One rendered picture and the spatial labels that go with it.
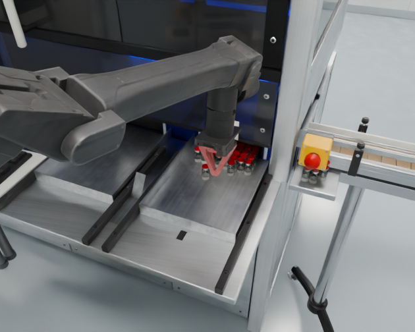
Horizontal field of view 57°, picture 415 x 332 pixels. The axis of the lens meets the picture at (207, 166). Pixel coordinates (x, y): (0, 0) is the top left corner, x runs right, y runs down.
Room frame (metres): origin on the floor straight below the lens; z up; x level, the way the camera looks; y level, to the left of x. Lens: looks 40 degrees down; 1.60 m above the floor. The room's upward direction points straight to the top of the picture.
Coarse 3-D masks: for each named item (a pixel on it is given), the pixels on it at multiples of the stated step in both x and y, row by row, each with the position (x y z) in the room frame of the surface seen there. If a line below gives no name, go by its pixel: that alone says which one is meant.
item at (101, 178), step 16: (128, 128) 1.07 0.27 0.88; (128, 144) 0.98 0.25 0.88; (144, 144) 0.98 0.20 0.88; (160, 144) 0.95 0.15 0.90; (48, 160) 0.86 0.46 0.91; (96, 160) 0.90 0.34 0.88; (112, 160) 0.90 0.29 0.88; (128, 160) 0.90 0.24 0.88; (144, 160) 0.86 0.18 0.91; (48, 176) 0.79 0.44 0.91; (64, 176) 0.83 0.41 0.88; (80, 176) 0.83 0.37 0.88; (96, 176) 0.83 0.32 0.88; (112, 176) 0.83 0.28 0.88; (128, 176) 0.79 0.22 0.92; (80, 192) 0.75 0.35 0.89; (96, 192) 0.73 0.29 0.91; (112, 192) 0.76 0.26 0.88
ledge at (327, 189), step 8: (296, 168) 0.86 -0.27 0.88; (296, 176) 0.83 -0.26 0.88; (328, 176) 0.83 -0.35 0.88; (336, 176) 0.83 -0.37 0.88; (296, 184) 0.79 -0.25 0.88; (304, 184) 0.79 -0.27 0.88; (312, 184) 0.79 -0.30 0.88; (320, 184) 0.79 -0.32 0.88; (328, 184) 0.79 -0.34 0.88; (336, 184) 0.79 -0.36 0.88; (304, 192) 0.77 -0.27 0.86; (312, 192) 0.77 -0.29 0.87; (320, 192) 0.76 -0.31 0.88; (328, 192) 0.76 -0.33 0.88; (336, 192) 0.76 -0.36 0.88
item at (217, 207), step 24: (192, 144) 0.97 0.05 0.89; (168, 168) 0.82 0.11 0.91; (192, 168) 0.86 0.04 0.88; (264, 168) 0.86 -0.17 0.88; (168, 192) 0.76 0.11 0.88; (192, 192) 0.76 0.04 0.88; (216, 192) 0.76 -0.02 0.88; (240, 192) 0.76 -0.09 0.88; (168, 216) 0.65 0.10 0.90; (192, 216) 0.67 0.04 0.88; (216, 216) 0.67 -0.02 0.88; (240, 216) 0.67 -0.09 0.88
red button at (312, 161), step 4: (308, 156) 0.75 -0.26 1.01; (312, 156) 0.75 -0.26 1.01; (316, 156) 0.75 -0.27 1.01; (304, 160) 0.75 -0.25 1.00; (308, 160) 0.75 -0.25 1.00; (312, 160) 0.74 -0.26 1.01; (316, 160) 0.74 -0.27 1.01; (320, 160) 0.75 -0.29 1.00; (304, 164) 0.75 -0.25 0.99; (308, 164) 0.74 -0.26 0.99; (312, 164) 0.74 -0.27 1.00; (316, 164) 0.74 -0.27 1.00; (308, 168) 0.75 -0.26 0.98; (312, 168) 0.74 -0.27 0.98; (316, 168) 0.74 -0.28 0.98
